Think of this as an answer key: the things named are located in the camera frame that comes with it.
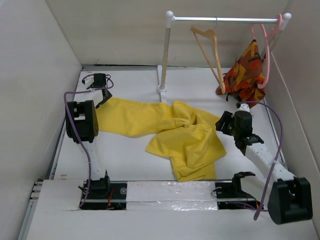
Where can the pink plastic hanger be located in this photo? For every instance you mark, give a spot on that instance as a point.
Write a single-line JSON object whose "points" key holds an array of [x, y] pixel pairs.
{"points": [[267, 36]]}

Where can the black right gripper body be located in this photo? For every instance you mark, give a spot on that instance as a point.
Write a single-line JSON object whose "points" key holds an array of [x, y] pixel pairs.
{"points": [[234, 131]]}

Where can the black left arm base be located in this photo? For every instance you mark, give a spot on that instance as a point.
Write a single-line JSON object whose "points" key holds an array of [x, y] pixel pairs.
{"points": [[114, 199]]}

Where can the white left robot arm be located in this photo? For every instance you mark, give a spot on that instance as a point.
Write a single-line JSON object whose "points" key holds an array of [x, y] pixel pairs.
{"points": [[82, 127]]}

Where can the orange camouflage garment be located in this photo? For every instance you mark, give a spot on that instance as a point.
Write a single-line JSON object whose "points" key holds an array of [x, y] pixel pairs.
{"points": [[242, 80]]}

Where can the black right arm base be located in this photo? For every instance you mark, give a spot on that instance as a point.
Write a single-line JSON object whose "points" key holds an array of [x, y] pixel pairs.
{"points": [[228, 198]]}

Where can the yellow trousers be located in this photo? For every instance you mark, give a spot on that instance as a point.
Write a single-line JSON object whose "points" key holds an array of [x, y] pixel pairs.
{"points": [[184, 134]]}

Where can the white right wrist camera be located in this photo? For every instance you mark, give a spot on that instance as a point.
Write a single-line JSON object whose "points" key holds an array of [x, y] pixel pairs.
{"points": [[243, 107]]}

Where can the white clothes rack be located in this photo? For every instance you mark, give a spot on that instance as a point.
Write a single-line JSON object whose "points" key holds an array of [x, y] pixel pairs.
{"points": [[269, 24]]}

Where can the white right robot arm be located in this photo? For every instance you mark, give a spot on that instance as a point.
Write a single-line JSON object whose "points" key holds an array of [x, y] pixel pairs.
{"points": [[288, 198]]}

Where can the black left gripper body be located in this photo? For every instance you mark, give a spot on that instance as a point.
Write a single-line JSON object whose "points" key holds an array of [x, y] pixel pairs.
{"points": [[108, 97]]}

